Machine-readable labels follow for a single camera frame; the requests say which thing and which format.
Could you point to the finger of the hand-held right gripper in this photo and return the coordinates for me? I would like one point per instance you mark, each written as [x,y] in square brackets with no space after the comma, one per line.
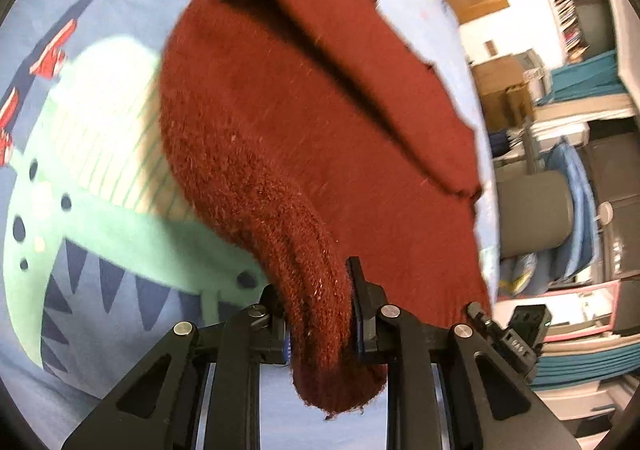
[482,320]

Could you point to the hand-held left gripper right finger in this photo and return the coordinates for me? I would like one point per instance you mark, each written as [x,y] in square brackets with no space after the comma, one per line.
[367,310]

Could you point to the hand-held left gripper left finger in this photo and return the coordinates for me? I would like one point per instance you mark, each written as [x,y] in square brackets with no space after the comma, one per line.
[272,325]

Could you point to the dark red knit sweater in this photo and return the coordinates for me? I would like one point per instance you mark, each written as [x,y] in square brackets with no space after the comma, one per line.
[300,130]

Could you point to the teal curtain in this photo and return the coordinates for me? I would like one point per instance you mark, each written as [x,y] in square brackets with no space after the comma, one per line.
[585,370]
[590,78]

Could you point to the grey chair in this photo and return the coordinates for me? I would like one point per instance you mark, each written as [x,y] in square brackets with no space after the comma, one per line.
[535,215]

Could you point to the blue pillow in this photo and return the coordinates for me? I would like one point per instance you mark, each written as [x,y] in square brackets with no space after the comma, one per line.
[575,200]

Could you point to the wooden nightstand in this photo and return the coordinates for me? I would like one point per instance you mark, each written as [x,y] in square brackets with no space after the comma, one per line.
[500,85]

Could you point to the blue dinosaur printed bedsheet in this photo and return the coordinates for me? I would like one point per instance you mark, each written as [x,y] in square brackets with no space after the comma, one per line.
[100,80]

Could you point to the grey wall switch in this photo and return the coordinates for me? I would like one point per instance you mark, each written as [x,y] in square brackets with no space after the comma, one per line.
[492,48]

